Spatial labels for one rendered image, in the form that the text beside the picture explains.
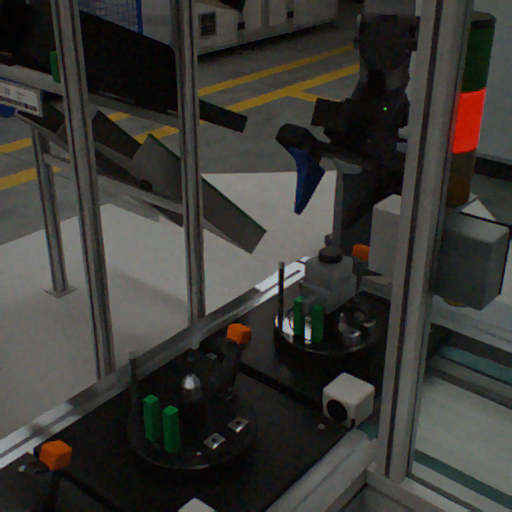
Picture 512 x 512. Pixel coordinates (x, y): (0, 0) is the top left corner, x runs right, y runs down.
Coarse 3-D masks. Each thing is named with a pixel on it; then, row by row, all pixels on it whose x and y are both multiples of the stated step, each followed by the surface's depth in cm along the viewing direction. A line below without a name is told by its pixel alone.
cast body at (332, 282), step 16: (320, 256) 94; (336, 256) 94; (320, 272) 94; (336, 272) 93; (304, 288) 96; (320, 288) 95; (336, 288) 94; (352, 288) 98; (304, 304) 94; (320, 304) 95; (336, 304) 96
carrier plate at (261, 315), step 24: (288, 288) 112; (264, 312) 106; (384, 312) 106; (216, 336) 100; (264, 336) 100; (384, 336) 101; (240, 360) 96; (264, 360) 96; (288, 360) 96; (384, 360) 96; (264, 384) 94; (288, 384) 91; (312, 384) 91; (312, 408) 90
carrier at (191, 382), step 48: (144, 384) 91; (192, 384) 79; (240, 384) 91; (96, 432) 84; (144, 432) 81; (192, 432) 81; (240, 432) 79; (288, 432) 84; (336, 432) 84; (96, 480) 77; (144, 480) 77; (192, 480) 77; (240, 480) 77; (288, 480) 78
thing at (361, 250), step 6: (354, 246) 101; (360, 246) 101; (366, 246) 101; (354, 252) 101; (360, 252) 101; (366, 252) 101; (354, 258) 99; (360, 258) 100; (366, 258) 101; (354, 264) 102; (360, 264) 101; (354, 270) 102; (360, 270) 101; (360, 276) 102; (354, 300) 102
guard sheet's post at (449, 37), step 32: (448, 0) 57; (448, 32) 58; (416, 64) 60; (448, 64) 59; (416, 96) 61; (448, 96) 60; (416, 128) 62; (448, 128) 62; (416, 160) 63; (416, 192) 65; (416, 224) 67; (416, 256) 67; (416, 288) 68; (416, 320) 70; (416, 352) 71; (384, 384) 75; (416, 384) 74; (384, 416) 76; (384, 448) 78
